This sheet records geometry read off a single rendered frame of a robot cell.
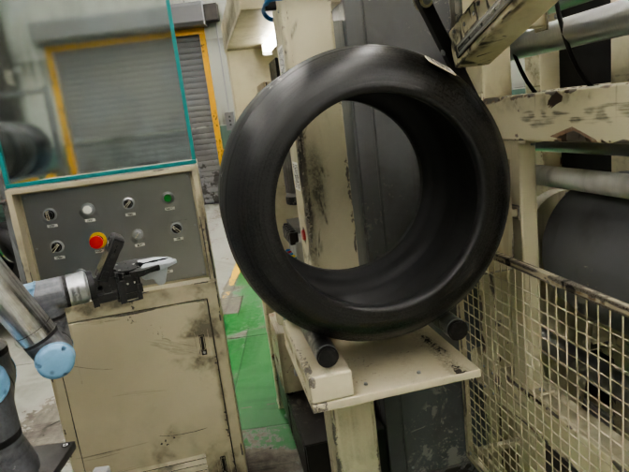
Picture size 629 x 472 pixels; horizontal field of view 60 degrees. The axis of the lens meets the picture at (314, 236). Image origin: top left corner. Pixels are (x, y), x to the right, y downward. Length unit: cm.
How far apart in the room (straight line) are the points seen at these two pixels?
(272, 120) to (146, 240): 91
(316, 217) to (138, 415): 93
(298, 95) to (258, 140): 11
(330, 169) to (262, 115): 43
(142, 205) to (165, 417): 70
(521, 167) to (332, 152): 50
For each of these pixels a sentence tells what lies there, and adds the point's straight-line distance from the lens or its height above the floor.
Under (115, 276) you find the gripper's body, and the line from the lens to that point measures 137.
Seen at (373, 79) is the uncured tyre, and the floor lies 142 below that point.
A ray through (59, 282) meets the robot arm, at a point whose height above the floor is 107.
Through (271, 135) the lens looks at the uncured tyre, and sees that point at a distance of 100.
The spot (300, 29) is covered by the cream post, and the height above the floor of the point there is 157.
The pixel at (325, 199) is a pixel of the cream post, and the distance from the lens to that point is 141.
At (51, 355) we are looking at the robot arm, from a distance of 125.
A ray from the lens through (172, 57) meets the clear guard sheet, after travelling 176.
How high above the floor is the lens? 137
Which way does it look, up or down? 12 degrees down
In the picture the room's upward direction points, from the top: 7 degrees counter-clockwise
